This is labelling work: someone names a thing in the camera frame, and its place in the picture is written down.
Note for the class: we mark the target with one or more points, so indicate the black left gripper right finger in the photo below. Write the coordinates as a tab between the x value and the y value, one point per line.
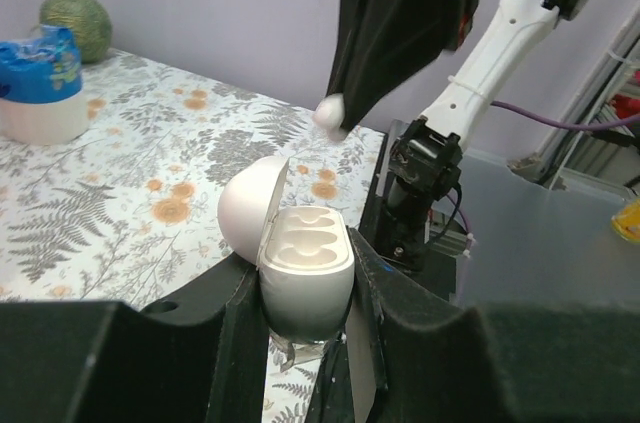
414	357

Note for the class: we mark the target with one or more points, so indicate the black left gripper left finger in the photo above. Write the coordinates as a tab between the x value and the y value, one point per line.
195	355

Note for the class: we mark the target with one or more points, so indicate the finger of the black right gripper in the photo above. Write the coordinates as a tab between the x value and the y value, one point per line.
383	43

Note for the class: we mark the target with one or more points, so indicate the white earbud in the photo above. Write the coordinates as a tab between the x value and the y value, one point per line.
330	116

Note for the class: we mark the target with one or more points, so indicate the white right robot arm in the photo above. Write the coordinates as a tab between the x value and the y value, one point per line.
424	160

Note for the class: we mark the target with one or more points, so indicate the floral table mat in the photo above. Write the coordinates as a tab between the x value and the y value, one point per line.
127	210

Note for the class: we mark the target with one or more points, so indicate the orange juice bottle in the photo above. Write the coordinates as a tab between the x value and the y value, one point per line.
626	222

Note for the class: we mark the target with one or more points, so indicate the blue lidded white jar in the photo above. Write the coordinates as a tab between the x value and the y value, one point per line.
42	98

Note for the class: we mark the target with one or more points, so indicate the green melon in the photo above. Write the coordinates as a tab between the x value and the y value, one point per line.
89	22

